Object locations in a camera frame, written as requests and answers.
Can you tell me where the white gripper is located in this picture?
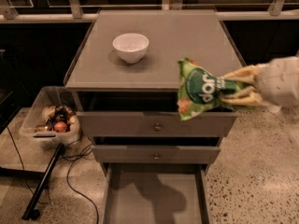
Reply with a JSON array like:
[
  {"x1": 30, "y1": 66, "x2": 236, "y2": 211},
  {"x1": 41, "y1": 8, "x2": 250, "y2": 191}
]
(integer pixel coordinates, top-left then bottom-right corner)
[{"x1": 219, "y1": 56, "x2": 299, "y2": 113}]

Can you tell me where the green rice chip bag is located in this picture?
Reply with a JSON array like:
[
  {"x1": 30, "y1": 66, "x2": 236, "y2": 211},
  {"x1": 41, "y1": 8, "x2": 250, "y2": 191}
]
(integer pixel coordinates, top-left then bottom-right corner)
[{"x1": 177, "y1": 58, "x2": 255, "y2": 120}]

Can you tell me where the grey drawer cabinet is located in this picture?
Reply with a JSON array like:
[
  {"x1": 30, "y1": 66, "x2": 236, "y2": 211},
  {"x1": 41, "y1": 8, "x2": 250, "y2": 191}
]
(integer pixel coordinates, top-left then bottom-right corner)
[{"x1": 63, "y1": 9, "x2": 256, "y2": 173}]

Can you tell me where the grey top drawer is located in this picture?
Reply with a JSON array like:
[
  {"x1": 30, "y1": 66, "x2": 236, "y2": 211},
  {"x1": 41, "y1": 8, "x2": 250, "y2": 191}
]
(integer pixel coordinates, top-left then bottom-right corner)
[{"x1": 78, "y1": 111, "x2": 237, "y2": 137}]

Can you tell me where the grey drawer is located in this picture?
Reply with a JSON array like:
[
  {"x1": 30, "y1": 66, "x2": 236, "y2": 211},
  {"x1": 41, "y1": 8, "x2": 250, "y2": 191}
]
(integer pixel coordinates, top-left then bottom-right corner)
[
  {"x1": 93, "y1": 145, "x2": 220, "y2": 164},
  {"x1": 78, "y1": 111, "x2": 237, "y2": 137},
  {"x1": 100, "y1": 163, "x2": 212, "y2": 224}
]

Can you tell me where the grey middle drawer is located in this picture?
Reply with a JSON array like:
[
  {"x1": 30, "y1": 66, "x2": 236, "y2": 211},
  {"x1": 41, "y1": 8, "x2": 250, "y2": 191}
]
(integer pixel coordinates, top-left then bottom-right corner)
[{"x1": 93, "y1": 145, "x2": 220, "y2": 164}]

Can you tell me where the grey bottom drawer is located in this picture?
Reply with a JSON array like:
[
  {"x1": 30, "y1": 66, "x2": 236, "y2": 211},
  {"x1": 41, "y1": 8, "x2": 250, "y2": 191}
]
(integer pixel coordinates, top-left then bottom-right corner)
[{"x1": 100, "y1": 163, "x2": 212, "y2": 224}]

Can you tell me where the white ceramic bowl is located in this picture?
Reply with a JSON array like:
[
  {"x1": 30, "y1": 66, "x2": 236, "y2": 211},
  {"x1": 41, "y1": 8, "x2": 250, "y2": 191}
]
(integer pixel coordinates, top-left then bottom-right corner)
[{"x1": 112, "y1": 33, "x2": 150, "y2": 63}]

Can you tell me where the red apple in bin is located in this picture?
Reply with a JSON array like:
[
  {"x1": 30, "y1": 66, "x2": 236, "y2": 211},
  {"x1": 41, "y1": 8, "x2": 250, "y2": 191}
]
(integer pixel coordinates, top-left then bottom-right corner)
[{"x1": 54, "y1": 121, "x2": 67, "y2": 133}]

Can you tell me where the clear plastic storage bin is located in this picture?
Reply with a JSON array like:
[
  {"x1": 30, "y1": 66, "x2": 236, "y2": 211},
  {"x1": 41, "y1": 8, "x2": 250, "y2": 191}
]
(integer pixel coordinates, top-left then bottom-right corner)
[{"x1": 20, "y1": 87, "x2": 81, "y2": 148}]

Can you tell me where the black floor stand bar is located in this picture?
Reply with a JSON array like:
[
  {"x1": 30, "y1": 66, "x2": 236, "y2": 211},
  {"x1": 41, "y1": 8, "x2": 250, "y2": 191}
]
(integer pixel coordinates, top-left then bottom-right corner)
[{"x1": 21, "y1": 144, "x2": 64, "y2": 220}]

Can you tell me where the black floor cable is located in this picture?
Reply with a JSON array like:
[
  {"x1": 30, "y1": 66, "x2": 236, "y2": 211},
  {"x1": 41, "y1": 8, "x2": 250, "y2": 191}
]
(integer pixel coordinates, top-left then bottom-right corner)
[{"x1": 58, "y1": 135, "x2": 100, "y2": 224}]

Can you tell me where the white railing frame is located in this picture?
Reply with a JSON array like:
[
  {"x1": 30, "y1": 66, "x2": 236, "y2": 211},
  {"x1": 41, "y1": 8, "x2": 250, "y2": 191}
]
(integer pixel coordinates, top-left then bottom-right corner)
[{"x1": 0, "y1": 0, "x2": 299, "y2": 23}]

